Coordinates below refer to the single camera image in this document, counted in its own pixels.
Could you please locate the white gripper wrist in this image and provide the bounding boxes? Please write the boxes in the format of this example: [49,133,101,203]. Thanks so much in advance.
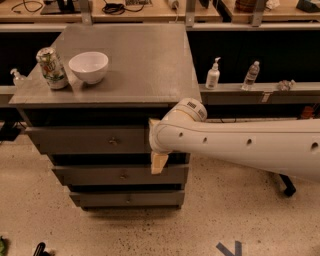
[148,118,170,175]

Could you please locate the grey top drawer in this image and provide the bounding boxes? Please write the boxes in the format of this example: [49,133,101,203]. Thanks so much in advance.
[26,126,151,155]

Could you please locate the grey drawer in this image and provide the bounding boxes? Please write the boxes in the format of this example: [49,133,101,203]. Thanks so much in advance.
[26,126,151,155]
[70,190,185,208]
[53,164,188,186]

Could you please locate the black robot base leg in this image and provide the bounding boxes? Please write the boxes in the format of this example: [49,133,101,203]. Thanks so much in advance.
[280,174,296,197]

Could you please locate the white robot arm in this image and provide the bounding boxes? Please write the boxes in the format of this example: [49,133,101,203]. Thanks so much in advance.
[149,98,320,182]

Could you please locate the grey middle drawer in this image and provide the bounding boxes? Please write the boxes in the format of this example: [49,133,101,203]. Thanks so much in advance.
[53,164,188,186]

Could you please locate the grey drawer cabinet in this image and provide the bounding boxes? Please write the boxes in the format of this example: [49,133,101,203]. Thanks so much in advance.
[8,23,203,211]

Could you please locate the grey bottom drawer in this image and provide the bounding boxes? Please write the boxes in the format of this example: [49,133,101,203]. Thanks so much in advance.
[70,190,185,208]

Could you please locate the white pump lotion bottle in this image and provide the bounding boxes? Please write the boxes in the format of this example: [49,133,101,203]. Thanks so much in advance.
[205,57,220,89]

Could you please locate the white bowl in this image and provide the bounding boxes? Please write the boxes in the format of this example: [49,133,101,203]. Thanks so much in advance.
[68,51,109,84]

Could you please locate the clear water bottle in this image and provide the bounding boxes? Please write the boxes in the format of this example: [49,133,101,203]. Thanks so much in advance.
[241,61,260,91]

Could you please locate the green soda can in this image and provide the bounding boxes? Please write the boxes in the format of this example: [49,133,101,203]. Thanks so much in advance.
[36,47,69,90]

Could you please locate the crumpled foil wrapper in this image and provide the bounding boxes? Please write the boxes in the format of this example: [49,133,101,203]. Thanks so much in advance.
[278,80,296,91]

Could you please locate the clear pump sanitizer bottle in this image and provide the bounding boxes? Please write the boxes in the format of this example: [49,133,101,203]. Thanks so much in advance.
[10,68,26,87]

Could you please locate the orange bottle on shelf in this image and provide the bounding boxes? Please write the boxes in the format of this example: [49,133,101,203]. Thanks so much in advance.
[300,104,320,119]

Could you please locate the black object on floor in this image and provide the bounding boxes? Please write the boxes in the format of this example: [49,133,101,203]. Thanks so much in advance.
[33,242,53,256]

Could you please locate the black monitor stand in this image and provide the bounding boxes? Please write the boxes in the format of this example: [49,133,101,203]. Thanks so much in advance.
[40,0,80,15]

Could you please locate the black coiled cable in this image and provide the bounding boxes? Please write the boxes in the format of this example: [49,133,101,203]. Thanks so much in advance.
[101,0,148,16]

